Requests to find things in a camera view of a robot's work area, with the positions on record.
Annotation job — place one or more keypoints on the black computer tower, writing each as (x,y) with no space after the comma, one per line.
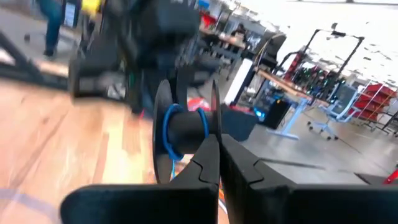
(275,113)

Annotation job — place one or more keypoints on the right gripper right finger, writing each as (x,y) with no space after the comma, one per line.
(280,205)

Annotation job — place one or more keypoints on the white-framed office chair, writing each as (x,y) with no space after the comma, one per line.
(337,109)

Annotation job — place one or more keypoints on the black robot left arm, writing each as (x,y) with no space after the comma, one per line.
(161,31)

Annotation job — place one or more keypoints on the black robot station frame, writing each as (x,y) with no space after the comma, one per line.
(326,74)

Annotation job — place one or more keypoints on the black monitor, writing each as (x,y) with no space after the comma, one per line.
(270,49)

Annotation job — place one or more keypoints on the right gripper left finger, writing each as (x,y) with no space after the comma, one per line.
(140,205)

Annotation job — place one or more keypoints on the wooden desk white legs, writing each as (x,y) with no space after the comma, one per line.
(286,85)

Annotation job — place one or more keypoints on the red bin rack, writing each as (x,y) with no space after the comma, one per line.
(376,99)

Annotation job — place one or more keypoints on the black crate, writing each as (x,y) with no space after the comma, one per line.
(237,123)

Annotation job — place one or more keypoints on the black table frame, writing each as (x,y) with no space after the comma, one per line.
(18,62)

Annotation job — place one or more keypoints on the long wooden table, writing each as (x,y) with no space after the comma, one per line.
(217,40)

